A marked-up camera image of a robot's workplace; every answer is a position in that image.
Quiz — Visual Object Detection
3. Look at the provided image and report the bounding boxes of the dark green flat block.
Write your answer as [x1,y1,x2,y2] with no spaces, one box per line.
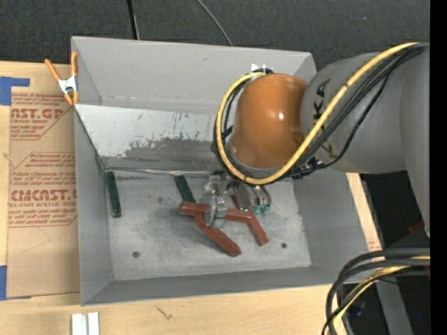
[173,174,197,204]
[105,170,123,219]

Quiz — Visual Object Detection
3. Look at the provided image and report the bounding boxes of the red-brown flat block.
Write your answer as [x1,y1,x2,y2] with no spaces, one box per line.
[178,200,254,223]
[230,195,270,247]
[193,214,242,258]

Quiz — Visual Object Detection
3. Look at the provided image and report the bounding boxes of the grey metal bin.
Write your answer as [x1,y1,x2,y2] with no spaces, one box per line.
[71,36,372,306]

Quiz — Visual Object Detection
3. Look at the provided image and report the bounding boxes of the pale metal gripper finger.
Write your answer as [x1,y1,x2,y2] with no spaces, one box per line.
[205,197,228,230]
[200,174,224,206]

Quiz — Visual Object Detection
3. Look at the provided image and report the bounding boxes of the brown cardboard board red print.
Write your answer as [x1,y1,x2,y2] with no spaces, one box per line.
[0,60,82,300]

